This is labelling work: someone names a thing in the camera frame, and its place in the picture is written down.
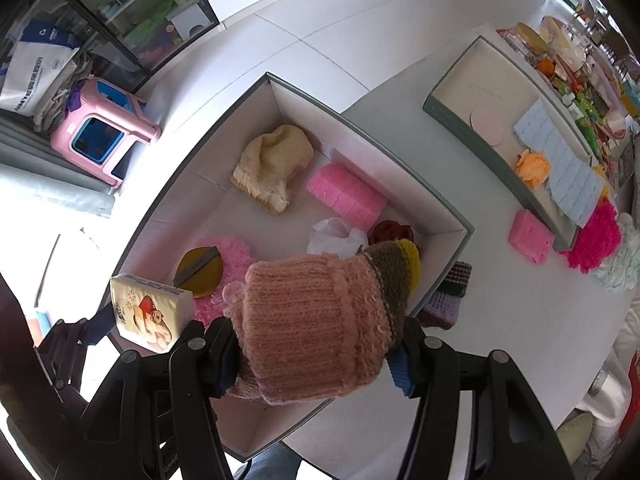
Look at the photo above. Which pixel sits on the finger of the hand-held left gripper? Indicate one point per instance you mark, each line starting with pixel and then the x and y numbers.
pixel 100 327

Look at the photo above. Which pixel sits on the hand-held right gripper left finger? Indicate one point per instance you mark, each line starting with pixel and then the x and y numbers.
pixel 227 377

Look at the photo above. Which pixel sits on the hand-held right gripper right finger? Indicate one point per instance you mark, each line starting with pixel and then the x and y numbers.
pixel 402 377

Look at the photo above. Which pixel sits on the tissue pack with red cartoon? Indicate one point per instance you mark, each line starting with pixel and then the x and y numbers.
pixel 150 310

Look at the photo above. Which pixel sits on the pink olive knit hat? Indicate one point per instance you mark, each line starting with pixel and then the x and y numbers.
pixel 310 325

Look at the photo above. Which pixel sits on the olive round disc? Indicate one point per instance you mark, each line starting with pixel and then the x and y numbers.
pixel 202 275

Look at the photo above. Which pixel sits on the light pink fluffy cloth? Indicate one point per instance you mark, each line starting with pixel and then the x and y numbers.
pixel 235 252

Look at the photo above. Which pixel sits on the dark red fabric rose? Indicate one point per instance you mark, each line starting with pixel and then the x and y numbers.
pixel 390 232

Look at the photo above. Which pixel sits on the white cloth bundle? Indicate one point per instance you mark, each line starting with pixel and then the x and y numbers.
pixel 332 237

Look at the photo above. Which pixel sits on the large grey box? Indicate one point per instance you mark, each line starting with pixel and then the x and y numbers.
pixel 210 200

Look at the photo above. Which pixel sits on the pink sponge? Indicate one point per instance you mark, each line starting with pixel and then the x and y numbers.
pixel 345 192
pixel 531 236

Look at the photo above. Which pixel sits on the beige knit hat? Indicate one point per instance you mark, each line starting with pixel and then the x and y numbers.
pixel 272 165

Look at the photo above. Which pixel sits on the purple black knit hat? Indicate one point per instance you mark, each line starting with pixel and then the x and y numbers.
pixel 447 295

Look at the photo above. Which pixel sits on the person's blue jeans leg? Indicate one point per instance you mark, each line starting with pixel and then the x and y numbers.
pixel 275 462

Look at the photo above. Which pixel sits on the light grey rolled fabric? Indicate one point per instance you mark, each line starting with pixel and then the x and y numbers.
pixel 50 185

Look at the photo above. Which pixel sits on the pale green seat cushion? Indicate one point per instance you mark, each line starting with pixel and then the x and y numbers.
pixel 575 435

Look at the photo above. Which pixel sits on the pink plastic stool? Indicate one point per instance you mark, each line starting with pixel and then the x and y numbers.
pixel 100 135

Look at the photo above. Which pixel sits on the grey white sofa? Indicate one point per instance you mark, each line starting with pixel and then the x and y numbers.
pixel 625 350

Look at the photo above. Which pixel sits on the purple cloth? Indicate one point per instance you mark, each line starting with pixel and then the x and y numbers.
pixel 77 95

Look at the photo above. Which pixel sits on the magenta fluffy cloth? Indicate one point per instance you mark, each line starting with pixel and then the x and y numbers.
pixel 595 237

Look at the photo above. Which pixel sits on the orange knitted flower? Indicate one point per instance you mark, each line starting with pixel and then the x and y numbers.
pixel 532 169

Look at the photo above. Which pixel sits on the mint white fluffy cloth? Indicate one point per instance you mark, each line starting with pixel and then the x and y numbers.
pixel 622 260

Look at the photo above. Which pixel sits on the round pink pad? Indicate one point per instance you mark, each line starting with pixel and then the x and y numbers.
pixel 486 126

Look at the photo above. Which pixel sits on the white printed shopping bag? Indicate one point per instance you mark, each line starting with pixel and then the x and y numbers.
pixel 35 70

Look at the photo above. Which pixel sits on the light blue dimpled sheet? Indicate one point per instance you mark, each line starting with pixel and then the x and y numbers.
pixel 565 165

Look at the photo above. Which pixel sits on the shallow grey tray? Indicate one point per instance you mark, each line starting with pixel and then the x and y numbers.
pixel 465 90

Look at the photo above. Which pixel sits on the glass display cabinet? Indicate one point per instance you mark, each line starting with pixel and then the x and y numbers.
pixel 140 10

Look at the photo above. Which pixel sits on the pile of assorted packets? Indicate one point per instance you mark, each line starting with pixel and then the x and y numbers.
pixel 590 90

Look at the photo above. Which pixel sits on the gold round tin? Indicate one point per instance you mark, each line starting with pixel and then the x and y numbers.
pixel 531 37

